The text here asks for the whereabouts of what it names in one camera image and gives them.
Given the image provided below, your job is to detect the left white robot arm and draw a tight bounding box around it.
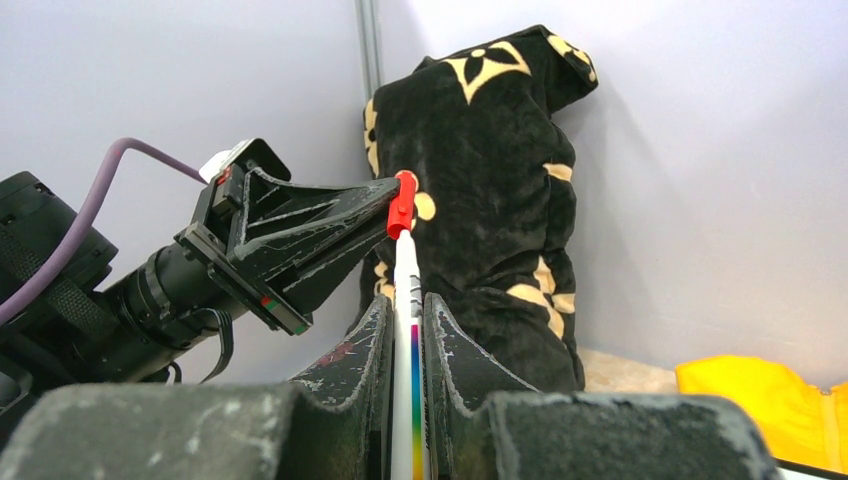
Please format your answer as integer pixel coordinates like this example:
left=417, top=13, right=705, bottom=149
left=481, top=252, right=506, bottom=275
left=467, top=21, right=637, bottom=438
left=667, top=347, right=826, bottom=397
left=1, top=162, right=399, bottom=437

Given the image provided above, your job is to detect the red marker cap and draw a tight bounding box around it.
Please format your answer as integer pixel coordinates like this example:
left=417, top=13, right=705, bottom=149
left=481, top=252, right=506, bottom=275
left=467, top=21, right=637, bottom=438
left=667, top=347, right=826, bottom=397
left=386, top=170, right=418, bottom=240

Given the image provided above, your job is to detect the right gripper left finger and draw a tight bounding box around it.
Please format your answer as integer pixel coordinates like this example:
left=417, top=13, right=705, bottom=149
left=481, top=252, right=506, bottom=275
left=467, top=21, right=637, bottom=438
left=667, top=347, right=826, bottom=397
left=1, top=296, right=392, bottom=479

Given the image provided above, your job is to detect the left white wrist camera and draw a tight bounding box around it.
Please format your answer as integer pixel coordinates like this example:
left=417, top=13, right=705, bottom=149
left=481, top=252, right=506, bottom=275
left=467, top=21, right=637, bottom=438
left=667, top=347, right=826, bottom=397
left=198, top=138, right=292, bottom=183

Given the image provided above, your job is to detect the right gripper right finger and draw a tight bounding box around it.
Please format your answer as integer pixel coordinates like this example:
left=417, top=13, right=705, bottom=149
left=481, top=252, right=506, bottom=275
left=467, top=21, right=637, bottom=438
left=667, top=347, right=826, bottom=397
left=423, top=294, right=779, bottom=479

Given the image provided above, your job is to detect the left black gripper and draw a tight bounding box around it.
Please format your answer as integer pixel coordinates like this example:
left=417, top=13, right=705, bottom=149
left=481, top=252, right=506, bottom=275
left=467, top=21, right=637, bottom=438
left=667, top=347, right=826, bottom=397
left=175, top=166, right=399, bottom=336

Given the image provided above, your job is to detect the black floral fleece blanket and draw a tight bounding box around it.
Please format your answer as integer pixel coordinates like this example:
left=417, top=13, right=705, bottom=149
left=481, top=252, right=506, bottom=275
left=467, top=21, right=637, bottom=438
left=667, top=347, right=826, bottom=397
left=363, top=25, right=599, bottom=393

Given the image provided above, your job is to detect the folded yellow shirt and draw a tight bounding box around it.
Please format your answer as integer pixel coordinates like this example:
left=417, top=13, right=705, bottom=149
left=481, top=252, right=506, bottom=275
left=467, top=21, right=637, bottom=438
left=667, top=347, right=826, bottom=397
left=675, top=355, right=847, bottom=474

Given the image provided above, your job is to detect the red capped white marker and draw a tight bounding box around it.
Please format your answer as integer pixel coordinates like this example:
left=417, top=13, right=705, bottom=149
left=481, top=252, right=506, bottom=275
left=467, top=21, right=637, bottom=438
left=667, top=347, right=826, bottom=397
left=390, top=228, right=427, bottom=480

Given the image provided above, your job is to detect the back corner frame post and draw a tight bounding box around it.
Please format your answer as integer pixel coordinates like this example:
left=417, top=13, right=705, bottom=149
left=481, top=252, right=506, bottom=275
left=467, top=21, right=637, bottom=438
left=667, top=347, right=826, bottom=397
left=354, top=0, right=383, bottom=98

